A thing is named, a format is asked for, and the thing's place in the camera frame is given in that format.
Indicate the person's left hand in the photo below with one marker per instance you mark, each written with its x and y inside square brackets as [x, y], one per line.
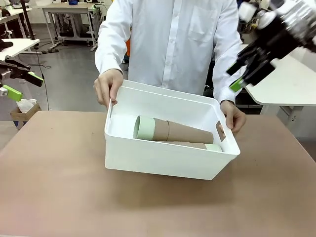
[235, 117]

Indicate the black pole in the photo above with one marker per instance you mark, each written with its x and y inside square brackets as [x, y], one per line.
[27, 22]

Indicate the white side table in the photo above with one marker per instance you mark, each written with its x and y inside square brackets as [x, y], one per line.
[286, 86]

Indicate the person's right hand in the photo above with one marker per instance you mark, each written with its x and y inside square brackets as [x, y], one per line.
[107, 84]

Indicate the person in white shirt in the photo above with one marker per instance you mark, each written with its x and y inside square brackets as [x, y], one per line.
[170, 42]

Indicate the cardboard box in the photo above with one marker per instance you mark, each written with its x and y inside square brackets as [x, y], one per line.
[27, 114]

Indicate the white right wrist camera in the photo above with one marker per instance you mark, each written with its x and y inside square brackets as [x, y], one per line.
[254, 12]

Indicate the white plastic basket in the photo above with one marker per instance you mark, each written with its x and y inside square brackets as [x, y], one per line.
[158, 160]

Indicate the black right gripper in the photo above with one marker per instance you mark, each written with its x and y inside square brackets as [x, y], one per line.
[269, 49]

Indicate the grey workbench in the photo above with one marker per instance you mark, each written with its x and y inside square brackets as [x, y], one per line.
[69, 11]

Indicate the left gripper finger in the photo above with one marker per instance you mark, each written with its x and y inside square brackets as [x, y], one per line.
[19, 67]
[12, 93]

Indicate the person's left forearm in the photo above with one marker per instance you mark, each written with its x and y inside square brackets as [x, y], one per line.
[225, 74]

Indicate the white crumpled paper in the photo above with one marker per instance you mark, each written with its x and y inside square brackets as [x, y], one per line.
[24, 105]

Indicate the light green cup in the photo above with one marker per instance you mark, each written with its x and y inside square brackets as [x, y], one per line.
[214, 148]
[144, 128]

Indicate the white table with black object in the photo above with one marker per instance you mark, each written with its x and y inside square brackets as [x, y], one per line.
[22, 45]

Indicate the black object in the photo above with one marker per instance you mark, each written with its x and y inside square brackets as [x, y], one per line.
[5, 45]

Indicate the brown cup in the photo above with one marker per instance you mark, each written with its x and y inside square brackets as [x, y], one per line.
[172, 143]
[198, 145]
[190, 134]
[161, 129]

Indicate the person's right forearm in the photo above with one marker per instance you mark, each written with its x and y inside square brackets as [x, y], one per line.
[111, 54]

